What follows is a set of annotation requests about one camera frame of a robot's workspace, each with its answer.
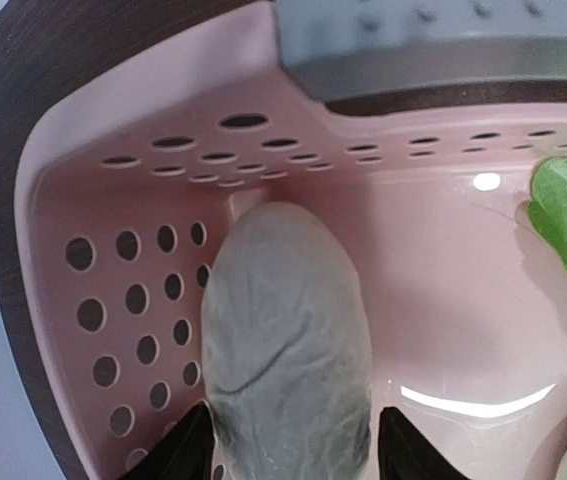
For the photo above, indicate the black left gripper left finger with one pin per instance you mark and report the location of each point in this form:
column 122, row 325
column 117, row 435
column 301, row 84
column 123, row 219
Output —
column 185, row 452

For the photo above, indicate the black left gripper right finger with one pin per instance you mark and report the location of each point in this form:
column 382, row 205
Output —
column 404, row 453

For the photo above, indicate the pink plastic basket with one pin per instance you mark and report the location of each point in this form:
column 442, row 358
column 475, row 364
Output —
column 197, row 235

